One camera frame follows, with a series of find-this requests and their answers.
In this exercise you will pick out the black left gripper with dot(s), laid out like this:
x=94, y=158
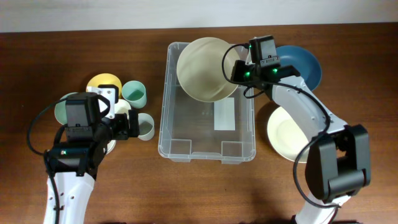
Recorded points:
x=123, y=130

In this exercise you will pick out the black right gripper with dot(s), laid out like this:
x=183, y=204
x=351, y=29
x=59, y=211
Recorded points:
x=239, y=65

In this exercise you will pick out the blue bowl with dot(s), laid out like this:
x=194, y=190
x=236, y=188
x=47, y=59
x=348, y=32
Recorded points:
x=304, y=61

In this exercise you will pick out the cream bowl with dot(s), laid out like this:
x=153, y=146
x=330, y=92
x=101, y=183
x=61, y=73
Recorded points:
x=284, y=135
x=203, y=68

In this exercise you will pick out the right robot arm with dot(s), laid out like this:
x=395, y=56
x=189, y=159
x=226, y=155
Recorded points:
x=338, y=155

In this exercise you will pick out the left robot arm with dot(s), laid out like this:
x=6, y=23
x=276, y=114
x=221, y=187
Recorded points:
x=73, y=165

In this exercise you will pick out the grey cup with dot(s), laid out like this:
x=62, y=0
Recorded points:
x=146, y=127

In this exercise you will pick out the cream cup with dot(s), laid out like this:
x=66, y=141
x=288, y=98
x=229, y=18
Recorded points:
x=122, y=106

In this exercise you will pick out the white bowl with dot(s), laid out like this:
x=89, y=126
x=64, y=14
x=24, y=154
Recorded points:
x=110, y=146

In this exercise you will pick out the green cup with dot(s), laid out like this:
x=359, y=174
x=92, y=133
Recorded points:
x=134, y=92

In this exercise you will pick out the clear plastic storage bin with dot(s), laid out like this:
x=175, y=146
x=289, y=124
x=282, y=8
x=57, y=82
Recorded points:
x=187, y=125

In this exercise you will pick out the white label in bin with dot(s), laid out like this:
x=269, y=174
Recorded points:
x=224, y=116

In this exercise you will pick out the yellow bowl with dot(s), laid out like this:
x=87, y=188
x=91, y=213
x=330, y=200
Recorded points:
x=105, y=79

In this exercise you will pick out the green bowl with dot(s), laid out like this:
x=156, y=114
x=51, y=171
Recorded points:
x=60, y=110

